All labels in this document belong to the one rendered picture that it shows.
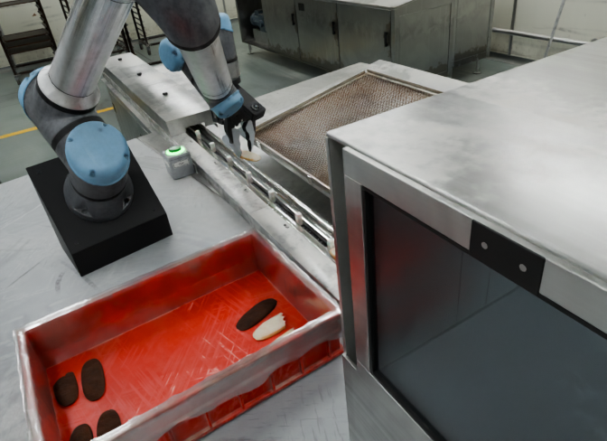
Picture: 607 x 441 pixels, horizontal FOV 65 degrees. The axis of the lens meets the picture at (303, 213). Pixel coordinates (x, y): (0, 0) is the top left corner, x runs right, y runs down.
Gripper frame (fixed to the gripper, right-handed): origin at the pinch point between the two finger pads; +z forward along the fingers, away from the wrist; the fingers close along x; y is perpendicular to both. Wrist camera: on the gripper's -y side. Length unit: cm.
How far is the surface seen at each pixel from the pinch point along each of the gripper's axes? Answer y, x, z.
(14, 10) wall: 677, -182, 14
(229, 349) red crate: -42, 45, 11
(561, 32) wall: 35, -398, 62
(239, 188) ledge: -3.7, 7.4, 7.2
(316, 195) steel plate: -19.2, -5.9, 11.6
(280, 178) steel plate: -3.5, -7.9, 11.5
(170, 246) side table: -4.1, 31.7, 11.2
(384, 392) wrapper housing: -78, 49, -9
